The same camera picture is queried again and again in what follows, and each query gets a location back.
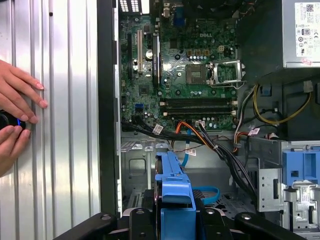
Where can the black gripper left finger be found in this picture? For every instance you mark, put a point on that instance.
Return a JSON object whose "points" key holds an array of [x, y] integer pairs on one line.
{"points": [[140, 225]]}

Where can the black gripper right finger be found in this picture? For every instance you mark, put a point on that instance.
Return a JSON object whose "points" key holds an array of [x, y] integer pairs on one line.
{"points": [[212, 222]]}

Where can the hard disk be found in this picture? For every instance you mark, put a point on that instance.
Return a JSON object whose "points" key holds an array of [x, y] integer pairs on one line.
{"points": [[175, 190]]}

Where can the round black blue-ringed tool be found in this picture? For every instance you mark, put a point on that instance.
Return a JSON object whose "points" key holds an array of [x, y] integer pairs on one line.
{"points": [[7, 121]]}

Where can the grey metal disk bay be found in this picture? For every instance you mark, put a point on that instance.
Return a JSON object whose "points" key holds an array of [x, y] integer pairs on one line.
{"points": [[136, 170]]}

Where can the person's right hand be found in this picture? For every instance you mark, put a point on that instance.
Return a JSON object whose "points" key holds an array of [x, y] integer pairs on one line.
{"points": [[10, 147]]}

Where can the person's left hand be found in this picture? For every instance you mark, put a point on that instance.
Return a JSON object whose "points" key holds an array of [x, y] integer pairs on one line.
{"points": [[15, 90]]}

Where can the grey metal drive cage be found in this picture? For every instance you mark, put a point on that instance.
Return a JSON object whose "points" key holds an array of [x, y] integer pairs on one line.
{"points": [[267, 190]]}

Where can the blue plastic drive latch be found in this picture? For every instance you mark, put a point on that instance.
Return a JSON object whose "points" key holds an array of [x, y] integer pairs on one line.
{"points": [[292, 162]]}

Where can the black RAM slot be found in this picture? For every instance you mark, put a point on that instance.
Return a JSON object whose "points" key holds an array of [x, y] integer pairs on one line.
{"points": [[200, 113], [200, 104], [200, 109], [200, 100]]}

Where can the black open PC case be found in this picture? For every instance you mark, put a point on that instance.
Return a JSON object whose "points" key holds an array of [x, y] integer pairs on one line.
{"points": [[107, 100]]}

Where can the green Dell motherboard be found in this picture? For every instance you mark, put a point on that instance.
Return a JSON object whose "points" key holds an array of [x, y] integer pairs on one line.
{"points": [[180, 85]]}

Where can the CPU socket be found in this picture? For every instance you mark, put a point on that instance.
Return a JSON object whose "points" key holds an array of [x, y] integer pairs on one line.
{"points": [[196, 73]]}

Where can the metal socket cover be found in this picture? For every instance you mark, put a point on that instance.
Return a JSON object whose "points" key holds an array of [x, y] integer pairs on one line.
{"points": [[240, 64]]}

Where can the black graphics card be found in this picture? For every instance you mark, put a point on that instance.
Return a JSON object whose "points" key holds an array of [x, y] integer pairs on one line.
{"points": [[156, 60]]}

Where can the silver coin cell battery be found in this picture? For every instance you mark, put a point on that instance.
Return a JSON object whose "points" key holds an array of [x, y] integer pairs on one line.
{"points": [[149, 54]]}

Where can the white expansion slot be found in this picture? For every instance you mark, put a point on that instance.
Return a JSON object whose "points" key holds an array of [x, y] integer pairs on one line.
{"points": [[139, 50]]}

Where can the grey power supply unit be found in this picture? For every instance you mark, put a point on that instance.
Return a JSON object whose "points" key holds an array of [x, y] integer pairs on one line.
{"points": [[307, 30]]}

